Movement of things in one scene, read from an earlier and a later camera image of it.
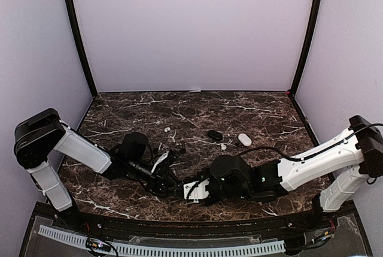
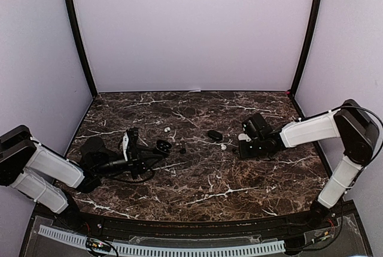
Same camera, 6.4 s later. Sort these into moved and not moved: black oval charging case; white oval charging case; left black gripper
Moved: left black gripper
Not moved: black oval charging case; white oval charging case
